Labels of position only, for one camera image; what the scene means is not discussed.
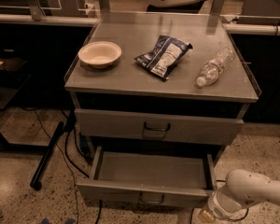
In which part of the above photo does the grey drawer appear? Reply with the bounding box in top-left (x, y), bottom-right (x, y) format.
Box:
top-left (77, 147), bottom-right (217, 207)
top-left (75, 108), bottom-right (244, 146)

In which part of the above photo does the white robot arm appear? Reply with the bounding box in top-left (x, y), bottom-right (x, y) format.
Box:
top-left (198, 169), bottom-right (280, 223)

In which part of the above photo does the grey drawer cabinet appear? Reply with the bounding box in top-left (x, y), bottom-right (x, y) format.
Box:
top-left (65, 13), bottom-right (259, 156)

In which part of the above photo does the clear plastic water bottle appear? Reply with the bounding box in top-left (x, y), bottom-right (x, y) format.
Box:
top-left (195, 48), bottom-right (235, 88)

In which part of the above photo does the blue chip bag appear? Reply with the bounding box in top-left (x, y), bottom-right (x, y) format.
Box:
top-left (134, 35), bottom-right (193, 81)

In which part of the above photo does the black metal stand leg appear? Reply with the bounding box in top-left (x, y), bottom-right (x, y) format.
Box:
top-left (30, 112), bottom-right (76, 190)

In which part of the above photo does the white bowl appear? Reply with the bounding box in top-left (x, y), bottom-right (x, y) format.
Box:
top-left (78, 41), bottom-right (122, 69)

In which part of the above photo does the dark side table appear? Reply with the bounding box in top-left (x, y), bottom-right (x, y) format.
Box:
top-left (0, 49), bottom-right (30, 152)

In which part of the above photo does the black floor cable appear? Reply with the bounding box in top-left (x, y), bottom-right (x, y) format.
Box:
top-left (34, 109), bottom-right (104, 224)

